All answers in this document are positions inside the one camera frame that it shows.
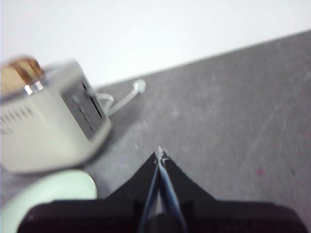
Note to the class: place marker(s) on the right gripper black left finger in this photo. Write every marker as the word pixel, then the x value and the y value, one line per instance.
pixel 97 216

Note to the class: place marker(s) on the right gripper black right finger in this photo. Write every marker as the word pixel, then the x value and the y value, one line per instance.
pixel 230 218

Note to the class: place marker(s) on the pale green round plate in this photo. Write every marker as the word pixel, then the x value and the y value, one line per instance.
pixel 60 187

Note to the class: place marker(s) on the large toast bread slice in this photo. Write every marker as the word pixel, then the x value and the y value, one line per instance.
pixel 12 80

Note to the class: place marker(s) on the cream toaster with chrome top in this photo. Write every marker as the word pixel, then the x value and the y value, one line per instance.
pixel 48 133

